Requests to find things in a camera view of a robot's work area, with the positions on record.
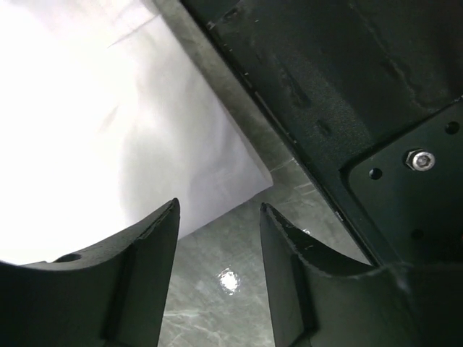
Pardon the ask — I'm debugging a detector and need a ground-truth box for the black base beam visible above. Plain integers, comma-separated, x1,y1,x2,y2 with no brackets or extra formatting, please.
184,1,462,264

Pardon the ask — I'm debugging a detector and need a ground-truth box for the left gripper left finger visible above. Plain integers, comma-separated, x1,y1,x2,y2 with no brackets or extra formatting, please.
1,200,180,346

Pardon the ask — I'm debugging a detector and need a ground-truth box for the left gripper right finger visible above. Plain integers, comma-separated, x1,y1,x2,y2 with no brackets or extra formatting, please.
260,203,462,346

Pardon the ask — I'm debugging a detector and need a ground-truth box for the white t shirt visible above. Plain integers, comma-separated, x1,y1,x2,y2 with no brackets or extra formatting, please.
1,1,273,265

